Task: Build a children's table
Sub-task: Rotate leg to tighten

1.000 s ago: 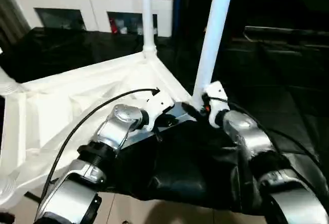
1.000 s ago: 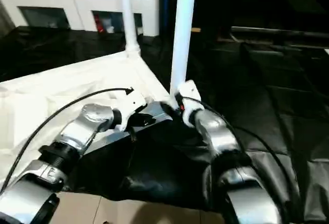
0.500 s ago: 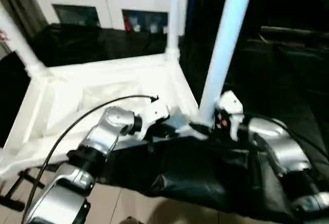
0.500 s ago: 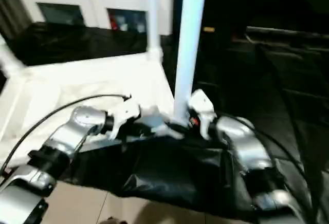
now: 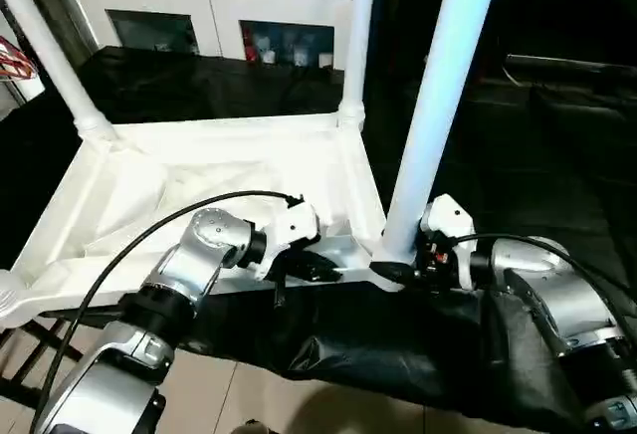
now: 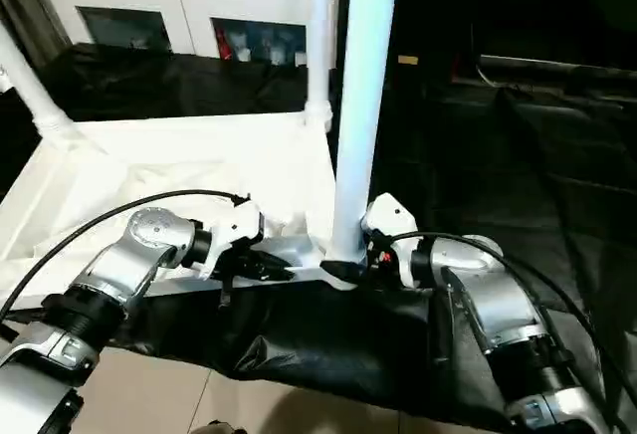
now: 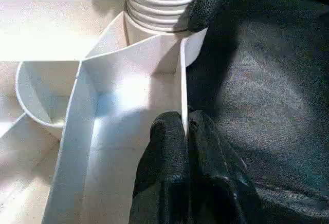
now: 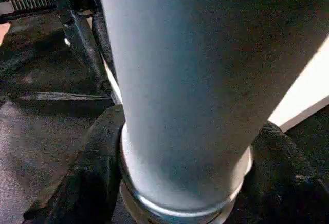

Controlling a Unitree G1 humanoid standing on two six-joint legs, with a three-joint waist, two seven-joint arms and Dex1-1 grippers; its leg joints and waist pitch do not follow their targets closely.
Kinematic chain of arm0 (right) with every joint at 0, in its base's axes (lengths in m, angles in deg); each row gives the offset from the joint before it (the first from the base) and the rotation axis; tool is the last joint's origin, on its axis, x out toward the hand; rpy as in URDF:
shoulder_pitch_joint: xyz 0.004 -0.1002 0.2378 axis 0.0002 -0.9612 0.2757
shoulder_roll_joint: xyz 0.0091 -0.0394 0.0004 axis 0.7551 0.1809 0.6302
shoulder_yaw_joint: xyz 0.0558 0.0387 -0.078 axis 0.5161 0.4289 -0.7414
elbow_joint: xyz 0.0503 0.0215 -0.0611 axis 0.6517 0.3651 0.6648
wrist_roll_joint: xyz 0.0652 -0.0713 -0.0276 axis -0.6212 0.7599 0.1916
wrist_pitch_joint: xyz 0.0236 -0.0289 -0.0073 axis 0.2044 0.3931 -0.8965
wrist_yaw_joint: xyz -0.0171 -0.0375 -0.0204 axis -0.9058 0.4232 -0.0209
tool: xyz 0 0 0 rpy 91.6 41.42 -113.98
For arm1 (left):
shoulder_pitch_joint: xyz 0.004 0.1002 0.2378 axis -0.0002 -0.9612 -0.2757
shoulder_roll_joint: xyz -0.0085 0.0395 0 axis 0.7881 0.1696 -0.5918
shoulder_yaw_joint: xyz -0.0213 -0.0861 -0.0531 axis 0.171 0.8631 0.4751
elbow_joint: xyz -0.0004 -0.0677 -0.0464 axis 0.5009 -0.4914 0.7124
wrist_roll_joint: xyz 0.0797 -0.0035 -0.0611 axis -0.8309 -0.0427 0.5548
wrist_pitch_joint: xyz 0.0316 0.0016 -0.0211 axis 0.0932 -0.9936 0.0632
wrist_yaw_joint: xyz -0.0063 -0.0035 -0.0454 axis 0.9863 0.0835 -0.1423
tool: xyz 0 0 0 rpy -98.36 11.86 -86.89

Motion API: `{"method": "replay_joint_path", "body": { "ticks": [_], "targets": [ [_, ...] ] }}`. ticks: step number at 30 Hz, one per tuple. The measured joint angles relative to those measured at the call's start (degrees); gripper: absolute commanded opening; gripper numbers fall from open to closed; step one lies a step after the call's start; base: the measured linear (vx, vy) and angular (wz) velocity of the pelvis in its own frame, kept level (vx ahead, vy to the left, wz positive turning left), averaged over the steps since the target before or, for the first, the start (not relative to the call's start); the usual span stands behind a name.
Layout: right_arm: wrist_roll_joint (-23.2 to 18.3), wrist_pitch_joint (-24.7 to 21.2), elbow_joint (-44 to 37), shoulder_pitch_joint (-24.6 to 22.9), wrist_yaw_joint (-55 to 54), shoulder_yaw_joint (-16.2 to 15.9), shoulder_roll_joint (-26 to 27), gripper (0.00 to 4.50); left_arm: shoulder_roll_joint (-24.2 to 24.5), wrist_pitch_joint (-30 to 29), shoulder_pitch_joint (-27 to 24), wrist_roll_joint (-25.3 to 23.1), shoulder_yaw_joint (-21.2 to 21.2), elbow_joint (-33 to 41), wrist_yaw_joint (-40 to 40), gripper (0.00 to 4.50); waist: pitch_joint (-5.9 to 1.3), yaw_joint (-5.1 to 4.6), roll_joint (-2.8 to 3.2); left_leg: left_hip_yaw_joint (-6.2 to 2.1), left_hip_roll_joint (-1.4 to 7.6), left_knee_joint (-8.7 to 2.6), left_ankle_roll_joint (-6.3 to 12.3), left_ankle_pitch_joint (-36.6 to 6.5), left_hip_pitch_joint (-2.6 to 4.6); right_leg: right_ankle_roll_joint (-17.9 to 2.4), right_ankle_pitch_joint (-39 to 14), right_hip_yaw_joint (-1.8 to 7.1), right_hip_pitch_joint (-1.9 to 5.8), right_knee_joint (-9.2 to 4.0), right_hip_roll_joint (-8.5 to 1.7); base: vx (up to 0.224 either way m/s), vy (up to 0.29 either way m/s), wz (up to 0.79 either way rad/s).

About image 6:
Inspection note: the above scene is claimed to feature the white plastic table top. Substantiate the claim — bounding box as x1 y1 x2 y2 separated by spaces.
0 109 361 308

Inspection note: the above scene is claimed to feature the white plastic table leg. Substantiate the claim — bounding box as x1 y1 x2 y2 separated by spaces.
305 0 335 133
0 24 83 148
322 0 403 268

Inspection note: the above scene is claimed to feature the black plastic table mat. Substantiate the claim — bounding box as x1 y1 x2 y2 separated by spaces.
0 42 637 427

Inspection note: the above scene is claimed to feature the black flat bar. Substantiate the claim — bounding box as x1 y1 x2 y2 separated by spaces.
477 54 637 83

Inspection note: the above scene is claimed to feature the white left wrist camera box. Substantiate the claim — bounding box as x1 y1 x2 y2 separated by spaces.
197 199 266 278

